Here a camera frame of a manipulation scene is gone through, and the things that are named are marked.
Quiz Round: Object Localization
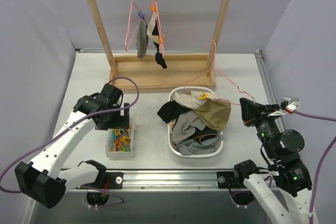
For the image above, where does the olive and cream underwear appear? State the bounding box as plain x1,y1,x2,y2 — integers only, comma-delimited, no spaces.
173,91,232,132

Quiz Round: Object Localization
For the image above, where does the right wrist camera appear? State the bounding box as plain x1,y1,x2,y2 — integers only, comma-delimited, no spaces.
268,97,300,117

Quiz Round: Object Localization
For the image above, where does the black garment in basket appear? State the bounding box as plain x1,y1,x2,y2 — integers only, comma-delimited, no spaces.
157,101,191,123

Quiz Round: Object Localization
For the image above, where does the white clothespin box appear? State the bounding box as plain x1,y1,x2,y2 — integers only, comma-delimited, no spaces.
105,119,134,160

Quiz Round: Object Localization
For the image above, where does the purple clothespin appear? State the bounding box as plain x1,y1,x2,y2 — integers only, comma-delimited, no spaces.
138,10,145,19

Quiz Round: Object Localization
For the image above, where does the pink wire hanger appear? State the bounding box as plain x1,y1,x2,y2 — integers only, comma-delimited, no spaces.
147,0,165,58
183,39,256,104
124,0,142,51

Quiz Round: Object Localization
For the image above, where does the yellow clothespin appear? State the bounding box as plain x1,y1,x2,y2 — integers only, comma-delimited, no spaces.
197,92,217,100

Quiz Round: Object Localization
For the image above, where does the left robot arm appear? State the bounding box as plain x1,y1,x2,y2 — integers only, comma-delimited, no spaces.
15,84,130,209

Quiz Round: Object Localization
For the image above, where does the white laundry basket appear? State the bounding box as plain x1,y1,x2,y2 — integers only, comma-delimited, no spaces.
167,86,224,158

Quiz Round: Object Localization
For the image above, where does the black and cream underwear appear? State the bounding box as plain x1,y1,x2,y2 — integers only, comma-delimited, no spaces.
147,12,167,69

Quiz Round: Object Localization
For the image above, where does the grey underwear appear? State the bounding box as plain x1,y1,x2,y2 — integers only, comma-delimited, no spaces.
136,18,149,60

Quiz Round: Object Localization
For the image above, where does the orange clothespin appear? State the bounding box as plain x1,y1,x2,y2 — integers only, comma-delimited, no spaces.
155,35,165,45
148,5,158,13

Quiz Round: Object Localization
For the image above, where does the wooden clothes rack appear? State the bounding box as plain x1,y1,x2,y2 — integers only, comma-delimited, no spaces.
87,0,230,93

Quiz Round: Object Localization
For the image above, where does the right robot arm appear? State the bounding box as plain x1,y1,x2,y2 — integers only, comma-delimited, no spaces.
216,97,319,223

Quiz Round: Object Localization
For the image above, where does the striped garment in basket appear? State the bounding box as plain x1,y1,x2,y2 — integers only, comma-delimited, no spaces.
174,127,224,155

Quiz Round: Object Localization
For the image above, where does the grey garment in basket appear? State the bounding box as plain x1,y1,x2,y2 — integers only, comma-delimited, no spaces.
171,111,206,144

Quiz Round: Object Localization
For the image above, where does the aluminium front rail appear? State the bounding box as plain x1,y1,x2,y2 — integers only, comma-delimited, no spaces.
28,167,281,193

